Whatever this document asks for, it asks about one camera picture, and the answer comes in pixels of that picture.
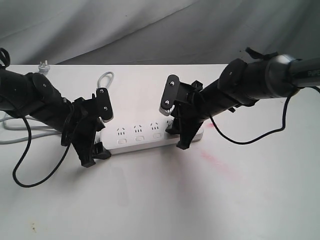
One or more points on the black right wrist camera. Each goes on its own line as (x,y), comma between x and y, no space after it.
(169,95)

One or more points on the grey backdrop cloth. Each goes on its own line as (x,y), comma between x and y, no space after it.
(154,32)

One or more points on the white five-outlet power strip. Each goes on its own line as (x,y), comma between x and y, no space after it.
(135,136)

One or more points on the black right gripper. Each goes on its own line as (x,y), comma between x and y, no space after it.
(185,114)

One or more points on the grey wall plug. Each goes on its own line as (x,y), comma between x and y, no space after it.
(44,68)

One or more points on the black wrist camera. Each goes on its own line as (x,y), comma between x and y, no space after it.
(169,95)
(104,106)

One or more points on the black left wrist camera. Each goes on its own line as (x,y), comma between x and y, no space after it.
(104,106)

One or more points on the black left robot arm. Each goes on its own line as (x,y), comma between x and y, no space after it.
(33,94)

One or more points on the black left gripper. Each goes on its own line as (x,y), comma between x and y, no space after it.
(79,130)

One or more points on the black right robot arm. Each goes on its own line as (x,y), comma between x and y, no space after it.
(240,84)

